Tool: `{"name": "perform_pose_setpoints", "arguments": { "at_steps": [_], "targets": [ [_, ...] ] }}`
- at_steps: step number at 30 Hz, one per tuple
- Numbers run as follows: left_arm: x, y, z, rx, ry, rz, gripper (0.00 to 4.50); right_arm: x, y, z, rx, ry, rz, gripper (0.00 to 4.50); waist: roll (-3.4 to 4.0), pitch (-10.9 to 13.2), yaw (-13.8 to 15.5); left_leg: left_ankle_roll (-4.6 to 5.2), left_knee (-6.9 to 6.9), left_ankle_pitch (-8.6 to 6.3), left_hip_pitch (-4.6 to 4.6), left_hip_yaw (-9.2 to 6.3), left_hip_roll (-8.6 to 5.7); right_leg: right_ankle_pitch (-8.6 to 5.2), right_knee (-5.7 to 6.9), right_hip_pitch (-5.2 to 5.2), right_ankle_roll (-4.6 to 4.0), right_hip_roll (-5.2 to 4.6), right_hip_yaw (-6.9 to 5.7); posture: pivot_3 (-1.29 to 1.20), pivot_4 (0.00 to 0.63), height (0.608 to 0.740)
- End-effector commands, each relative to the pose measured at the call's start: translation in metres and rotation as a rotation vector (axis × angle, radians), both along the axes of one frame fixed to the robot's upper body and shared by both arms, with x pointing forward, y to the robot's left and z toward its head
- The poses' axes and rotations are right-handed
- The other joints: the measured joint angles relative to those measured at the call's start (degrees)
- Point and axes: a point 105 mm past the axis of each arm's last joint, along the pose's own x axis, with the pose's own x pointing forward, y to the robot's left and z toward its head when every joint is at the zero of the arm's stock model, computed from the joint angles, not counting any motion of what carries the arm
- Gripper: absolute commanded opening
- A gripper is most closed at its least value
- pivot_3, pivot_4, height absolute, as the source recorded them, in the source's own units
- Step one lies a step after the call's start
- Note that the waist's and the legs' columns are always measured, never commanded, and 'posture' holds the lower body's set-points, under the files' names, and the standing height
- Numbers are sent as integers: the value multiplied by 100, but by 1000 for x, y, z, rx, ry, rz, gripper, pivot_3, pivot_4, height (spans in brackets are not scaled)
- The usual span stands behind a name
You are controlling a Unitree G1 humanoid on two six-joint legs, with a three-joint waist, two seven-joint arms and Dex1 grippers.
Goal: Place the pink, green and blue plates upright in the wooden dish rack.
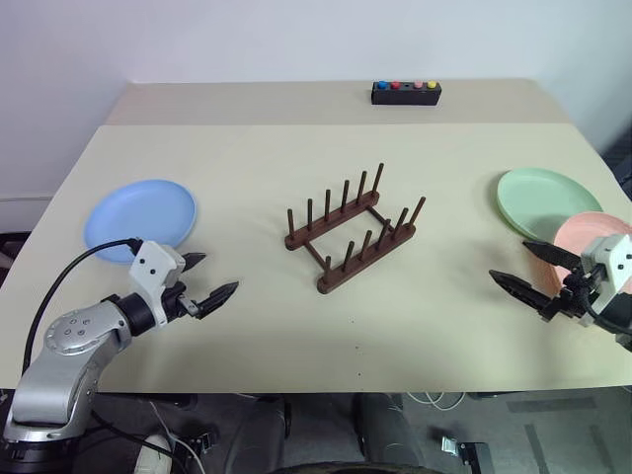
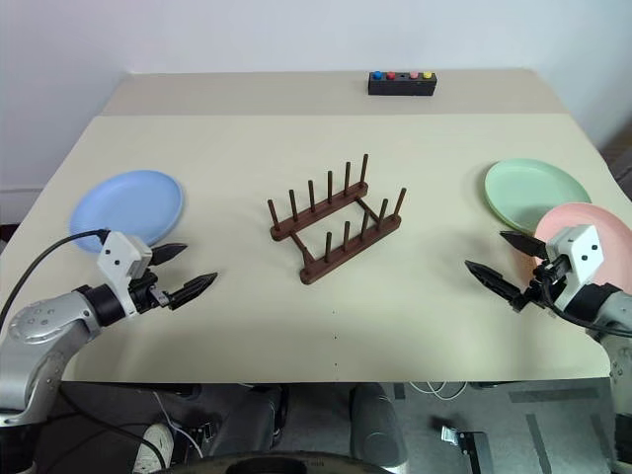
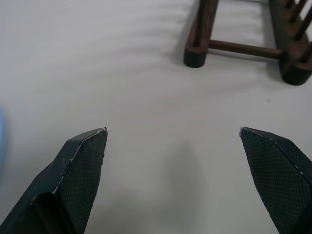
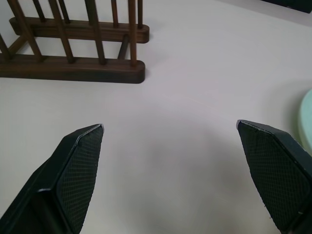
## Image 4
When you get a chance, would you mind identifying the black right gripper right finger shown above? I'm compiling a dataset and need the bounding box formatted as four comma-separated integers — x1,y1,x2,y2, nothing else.
235,119,312,234

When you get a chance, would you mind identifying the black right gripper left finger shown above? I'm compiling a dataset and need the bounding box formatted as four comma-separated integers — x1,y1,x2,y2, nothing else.
0,123,105,234

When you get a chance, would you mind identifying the light green plate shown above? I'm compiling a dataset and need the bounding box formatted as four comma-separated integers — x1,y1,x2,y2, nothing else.
299,89,312,156

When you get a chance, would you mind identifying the dark wooden dish rack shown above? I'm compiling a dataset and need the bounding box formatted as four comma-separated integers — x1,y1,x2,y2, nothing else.
0,0,150,84

